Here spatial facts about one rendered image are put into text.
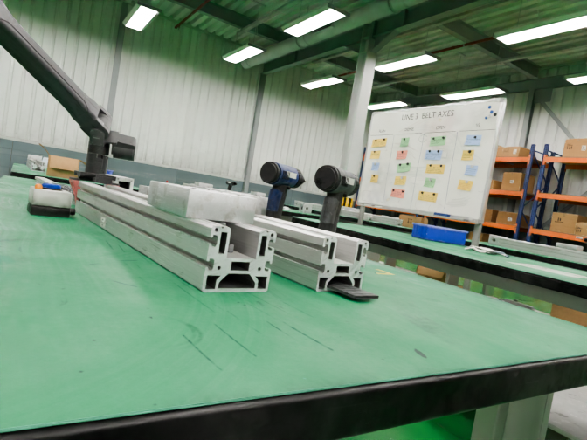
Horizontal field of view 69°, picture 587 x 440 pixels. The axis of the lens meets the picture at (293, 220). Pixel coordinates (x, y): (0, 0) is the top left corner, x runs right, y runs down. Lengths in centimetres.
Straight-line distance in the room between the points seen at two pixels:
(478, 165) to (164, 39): 1065
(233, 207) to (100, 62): 1209
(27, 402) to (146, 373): 7
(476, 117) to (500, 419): 331
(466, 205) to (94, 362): 355
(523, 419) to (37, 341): 68
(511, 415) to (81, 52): 1236
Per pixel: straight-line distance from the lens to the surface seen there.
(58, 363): 34
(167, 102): 1288
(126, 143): 132
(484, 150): 376
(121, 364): 34
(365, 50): 1009
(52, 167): 348
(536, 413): 84
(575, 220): 1078
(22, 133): 1233
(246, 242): 60
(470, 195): 375
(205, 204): 61
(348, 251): 71
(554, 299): 195
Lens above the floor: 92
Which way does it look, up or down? 3 degrees down
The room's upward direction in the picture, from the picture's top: 9 degrees clockwise
